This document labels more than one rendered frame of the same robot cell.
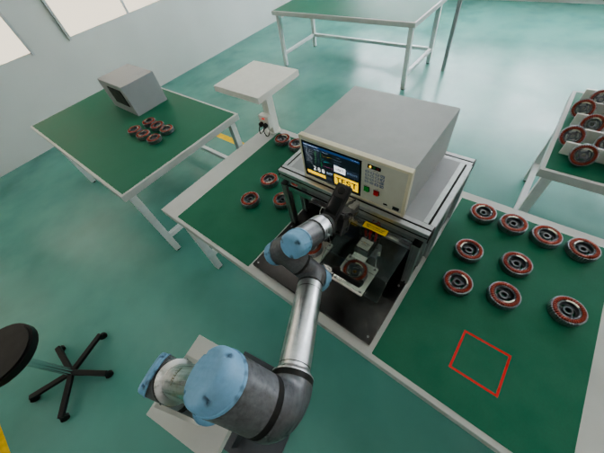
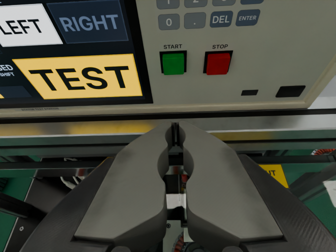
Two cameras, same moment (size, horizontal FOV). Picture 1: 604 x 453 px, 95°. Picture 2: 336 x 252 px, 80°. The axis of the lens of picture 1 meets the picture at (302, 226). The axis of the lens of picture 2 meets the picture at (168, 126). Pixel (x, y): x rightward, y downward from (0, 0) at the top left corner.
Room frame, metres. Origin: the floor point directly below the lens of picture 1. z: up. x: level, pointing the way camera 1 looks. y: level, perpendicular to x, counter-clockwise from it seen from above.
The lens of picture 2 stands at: (0.58, -0.15, 1.29)
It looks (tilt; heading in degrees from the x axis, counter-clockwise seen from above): 55 degrees down; 317
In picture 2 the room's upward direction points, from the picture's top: 6 degrees counter-clockwise
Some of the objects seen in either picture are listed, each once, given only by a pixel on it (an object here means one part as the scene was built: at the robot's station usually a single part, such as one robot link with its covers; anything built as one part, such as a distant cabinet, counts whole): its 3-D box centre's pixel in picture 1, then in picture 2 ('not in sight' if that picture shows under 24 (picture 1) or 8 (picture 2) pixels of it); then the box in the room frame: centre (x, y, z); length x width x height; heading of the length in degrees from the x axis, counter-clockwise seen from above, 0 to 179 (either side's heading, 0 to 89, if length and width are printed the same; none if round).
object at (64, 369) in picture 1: (41, 362); not in sight; (0.69, 1.75, 0.28); 0.54 x 0.49 x 0.56; 132
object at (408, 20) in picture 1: (352, 36); not in sight; (4.34, -1.28, 0.37); 2.10 x 0.90 x 0.75; 42
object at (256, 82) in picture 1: (264, 113); not in sight; (1.71, 0.07, 0.98); 0.37 x 0.35 x 0.46; 42
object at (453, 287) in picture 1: (457, 282); not in sight; (0.43, -0.58, 0.77); 0.11 x 0.11 x 0.04
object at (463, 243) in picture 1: (468, 250); not in sight; (0.56, -0.70, 0.77); 0.11 x 0.11 x 0.04
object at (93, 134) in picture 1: (148, 154); not in sight; (2.55, 1.34, 0.37); 1.85 x 1.10 x 0.75; 42
